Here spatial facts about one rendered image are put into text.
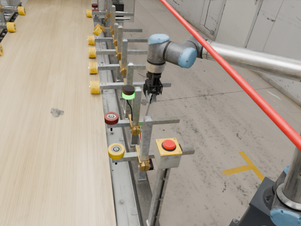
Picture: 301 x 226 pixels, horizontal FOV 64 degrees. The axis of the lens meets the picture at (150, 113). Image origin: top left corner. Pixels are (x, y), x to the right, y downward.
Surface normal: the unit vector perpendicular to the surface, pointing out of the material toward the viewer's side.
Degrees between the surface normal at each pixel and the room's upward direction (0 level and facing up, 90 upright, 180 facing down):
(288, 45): 90
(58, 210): 0
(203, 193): 0
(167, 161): 90
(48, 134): 0
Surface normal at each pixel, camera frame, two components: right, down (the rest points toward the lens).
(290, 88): -0.94, 0.13
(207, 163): 0.10, -0.78
